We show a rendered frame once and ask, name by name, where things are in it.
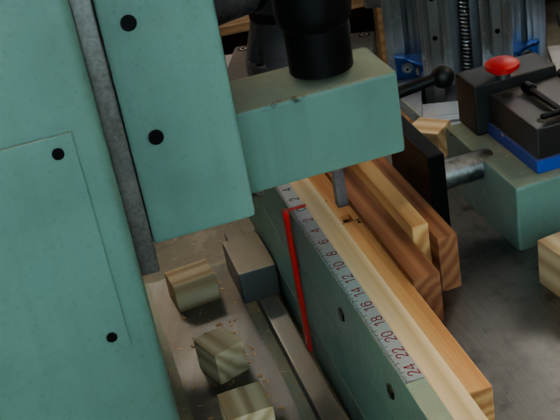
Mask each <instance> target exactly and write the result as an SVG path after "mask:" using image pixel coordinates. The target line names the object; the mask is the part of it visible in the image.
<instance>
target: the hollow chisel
mask: <svg viewBox="0 0 560 420"><path fill-rule="evenodd" d="M331 177H332V187H333V192H334V198H335V203H336V205H337V206H338V207H339V208H342V207H345V206H348V195H347V189H346V183H345V177H344V171H341V172H331Z"/></svg>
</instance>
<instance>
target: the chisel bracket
mask: <svg viewBox="0 0 560 420"><path fill-rule="evenodd" d="M352 57H353V65H352V67H351V68H350V69H348V70H347V71H346V72H344V73H342V74H339V75H337V76H334V77H328V78H324V79H317V80H305V79H299V78H295V77H293V76H292V75H291V74H290V73H289V68H288V67H283V68H279V69H276V70H273V71H270V72H264V73H260V74H257V75H253V76H251V77H245V78H241V79H238V80H234V81H231V82H230V84H231V89H232V96H233V101H234V105H235V109H236V114H237V122H238V126H239V131H240V135H241V139H242V147H243V151H244V156H245V160H246V164H247V172H248V177H249V182H250V186H251V190H252V193H256V192H260V191H262V190H266V189H269V188H274V187H277V186H281V185H283V184H287V183H292V182H295V181H298V180H302V179H304V178H310V177H313V176H316V175H319V174H323V173H328V172H330V173H339V172H341V171H343V170H345V169H346V168H347V167H349V166H352V165H355V164H358V163H364V162H366V161H370V160H373V159H376V158H381V157H385V156H387V155H391V154H394V153H400V152H401V151H403V150H404V139H403V125H402V118H401V110H400V102H399V95H398V81H397V74H396V73H395V71H394V70H392V69H391V68H390V67H389V66H388V65H387V64H386V63H385V62H383V61H382V60H381V59H380V58H379V57H377V56H376V55H375V54H374V53H373V52H371V51H370V50H369V49H368V48H366V47H360V48H357V49H353V50H352Z"/></svg>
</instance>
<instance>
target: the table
mask: <svg viewBox="0 0 560 420"><path fill-rule="evenodd" d="M399 102H400V109H401V110H402V111H403V112H404V113H405V114H406V115H408V116H409V117H410V118H411V119H412V120H413V121H414V122H416V120H417V119H418V118H423V116H422V115H421V114H419V113H418V112H417V111H416V110H415V109H414V108H413V107H411V106H410V105H409V104H408V103H407V102H406V101H404V100H403V99H402V98H400V99H399ZM447 196H448V206H449V215H450V223H451V228H452V229H453V230H454V231H455V232H456V233H457V245H458V255H459V264H460V273H461V282H462V286H461V287H456V288H453V289H450V290H447V291H444V292H443V291H442V305H443V312H444V321H442V323H443V325H444V326H445V327H446V329H447V330H448V331H449V332H450V333H451V334H452V336H453V337H454V338H455V339H456V341H457V342H458V344H459V345H460V346H461V347H462V349H463V350H464V351H465V353H466V354H467V355H468V356H469V357H470V358H471V360H472V361H473V362H474V364H475V365H476V366H477V368H478V369H479V370H480V371H481V373H482V374H483V375H484V377H485V378H486V379H487V380H488V381H489V382H490V384H491V385H492V395H493V406H494V416H495V420H560V297H559V296H558V295H556V294H555V293H554V292H552V291H551V290H549V289H548V288H547V287H545V286H543V285H542V284H541V283H540V282H539V266H538V246H536V247H531V248H528V249H525V250H517V249H516V248H515V247H514V246H513V245H512V244H511V243H510V242H509V241H508V240H507V239H506V238H505V237H504V236H503V235H502V234H501V233H500V232H499V231H498V230H497V229H496V228H495V227H494V226H493V225H492V224H491V223H490V222H489V221H488V220H487V219H486V218H485V217H483V216H482V215H481V214H480V213H479V212H478V211H477V210H476V209H475V208H474V207H473V206H472V205H471V204H470V203H469V202H468V201H467V200H466V199H465V198H464V197H463V196H462V195H461V194H460V193H459V192H458V191H457V190H456V189H455V188H453V187H452V188H449V189H448V190H447ZM252 198H253V202H254V207H255V213H254V215H252V216H251V217H249V218H250V220H251V222H252V224H253V226H254V227H255V228H256V230H257V232H258V234H259V236H260V238H261V239H262V241H263V243H264V244H265V246H266V248H267V250H268V251H269V253H270V254H271V256H272V258H273V260H274V262H275V263H276V264H277V267H278V269H279V270H280V272H281V274H282V275H283V277H284V279H285V280H286V282H287V284H288V286H289V287H290V289H291V290H292V293H293V295H294V296H295V298H296V299H297V300H298V298H297V294H296V288H295V284H294V279H293V271H292V266H291V262H290V257H289V252H288V246H287V244H286V243H285V242H284V241H283V238H282V237H281V235H280V234H279V232H278V230H277V229H276V227H275V226H274V224H273V222H272V220H271V219H270V217H269V216H268V214H267V213H266V211H265V209H264V208H263V206H262V204H261V203H260V202H259V200H258V198H257V197H254V196H252ZM298 268H299V273H300V278H301V283H302V291H303V296H304V301H305V306H306V310H307V319H308V321H309V322H310V323H311V325H312V327H313V329H314V331H315V332H316V334H317V336H318V337H319V339H320V341H321V342H322V345H323V346H324V347H325V349H326V351H327V353H328V355H329V357H330V358H331V359H332V362H333V363H334V365H335V367H336V368H337V370H338V372H339V373H340V375H341V377H342V379H343V381H344V382H345V383H346V385H347V388H348V389H349V391H350V393H351V394H352V396H353V398H354V399H355V401H356V403H357V405H358V406H359V408H360V409H361V411H362V414H363V415H364V417H365V418H366V419H367V420H395V419H394V418H393V415H392V414H391V413H390V412H389V410H388V408H387V406H386V405H385V403H384V401H383V400H382V398H381V397H380V395H379V394H378V391H377V390H376V388H375V387H374V386H373V384H372V382H371V380H370V379H369V377H368V375H367V374H366V373H365V371H364V370H363V367H362V366H361V364H360V362H359V361H358V360H357V358H356V356H355V355H354V353H353V351H352V349H351V348H350V347H349V346H348V343H347V342H346V340H345V338H344V337H343V335H342V334H341V332H340V331H339V329H338V327H337V325H336V324H335V322H334V321H333V319H332V318H331V316H330V314H329V313H328V311H327V309H326V308H325V307H324V305H323V303H322V301H321V300H320V298H319V296H318V295H317V294H316V292H315V290H314V289H313V286H312V285H311V283H310V282H309V281H308V279H307V277H306V276H305V274H304V272H303V270H302V269H301V268H300V266H299V265H298Z"/></svg>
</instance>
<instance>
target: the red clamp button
mask: <svg viewBox="0 0 560 420"><path fill-rule="evenodd" d="M519 67H520V62H519V60H518V59H517V58H515V57H513V56H509V55H500V56H496V57H491V58H490V59H488V60H487V61H486V62H485V63H484V68H485V70H486V71H487V72H489V73H491V74H493V75H507V74H510V73H513V72H514V71H515V70H517V69H518V68H519Z"/></svg>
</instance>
